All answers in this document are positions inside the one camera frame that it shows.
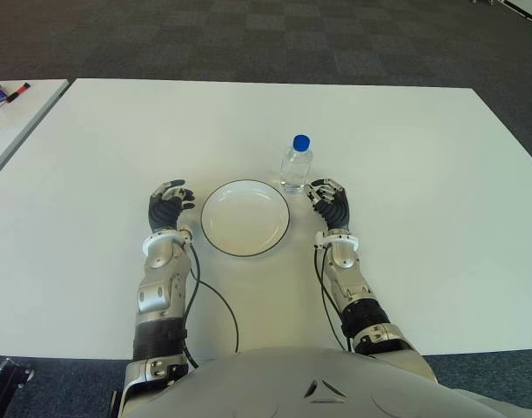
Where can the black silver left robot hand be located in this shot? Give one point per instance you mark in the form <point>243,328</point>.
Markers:
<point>163,211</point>

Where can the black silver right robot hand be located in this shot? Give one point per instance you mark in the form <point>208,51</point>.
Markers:
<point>335,211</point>

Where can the clear water bottle blue cap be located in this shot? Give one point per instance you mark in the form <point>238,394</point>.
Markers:
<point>295,172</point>

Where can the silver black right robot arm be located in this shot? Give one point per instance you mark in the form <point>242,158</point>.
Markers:
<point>357,296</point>

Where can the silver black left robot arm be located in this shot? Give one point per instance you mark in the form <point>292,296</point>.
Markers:
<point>159,278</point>

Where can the white plate with black rim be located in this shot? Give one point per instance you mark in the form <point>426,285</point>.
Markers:
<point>244,222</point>

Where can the small white table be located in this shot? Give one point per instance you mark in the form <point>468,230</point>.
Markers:
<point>17,117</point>

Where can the grey robot torso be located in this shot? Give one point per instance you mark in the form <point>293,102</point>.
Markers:
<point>291,383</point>

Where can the red black marker pen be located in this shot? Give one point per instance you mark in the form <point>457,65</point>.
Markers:
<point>17,93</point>

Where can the black wheeled stand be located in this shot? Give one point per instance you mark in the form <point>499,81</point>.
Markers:
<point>11,379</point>

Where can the white board panel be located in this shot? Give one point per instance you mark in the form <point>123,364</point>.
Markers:
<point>529,11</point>

